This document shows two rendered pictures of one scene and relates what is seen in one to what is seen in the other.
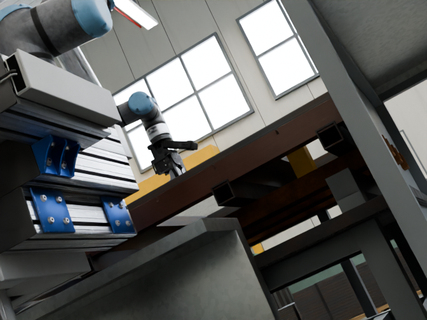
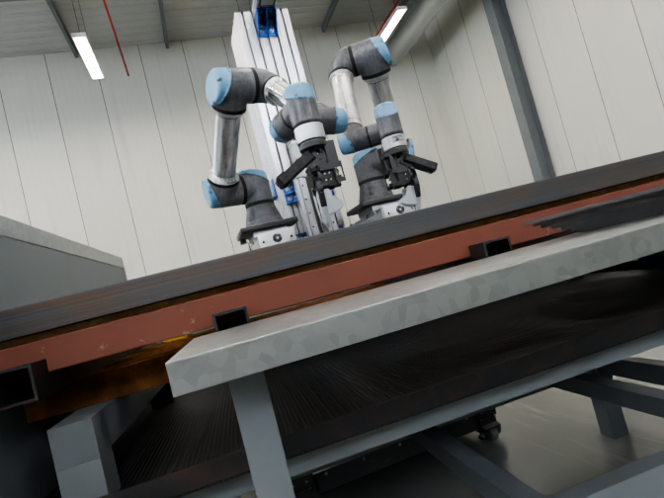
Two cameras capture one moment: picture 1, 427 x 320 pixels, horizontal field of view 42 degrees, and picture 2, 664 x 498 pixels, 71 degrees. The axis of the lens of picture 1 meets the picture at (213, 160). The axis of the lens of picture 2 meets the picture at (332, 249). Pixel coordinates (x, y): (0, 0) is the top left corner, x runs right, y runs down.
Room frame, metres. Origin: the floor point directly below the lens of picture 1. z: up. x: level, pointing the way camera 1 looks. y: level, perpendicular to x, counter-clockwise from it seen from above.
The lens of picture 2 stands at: (2.77, -0.49, 0.79)
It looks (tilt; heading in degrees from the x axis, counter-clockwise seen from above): 3 degrees up; 148
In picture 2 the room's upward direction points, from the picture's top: 15 degrees counter-clockwise
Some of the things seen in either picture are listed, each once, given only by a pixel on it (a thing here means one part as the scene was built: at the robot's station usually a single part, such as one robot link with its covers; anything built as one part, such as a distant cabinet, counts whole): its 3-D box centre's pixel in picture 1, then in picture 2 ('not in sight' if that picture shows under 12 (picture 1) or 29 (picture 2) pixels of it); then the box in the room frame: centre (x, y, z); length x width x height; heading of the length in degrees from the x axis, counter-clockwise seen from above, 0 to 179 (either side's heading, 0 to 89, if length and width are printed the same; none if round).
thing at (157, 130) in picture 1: (157, 134); (310, 136); (1.81, 0.14, 1.14); 0.08 x 0.08 x 0.05
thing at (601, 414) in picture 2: not in sight; (587, 339); (1.79, 1.06, 0.34); 0.06 x 0.06 x 0.68; 70
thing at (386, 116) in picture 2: not in sight; (388, 122); (1.68, 0.53, 1.21); 0.09 x 0.08 x 0.11; 137
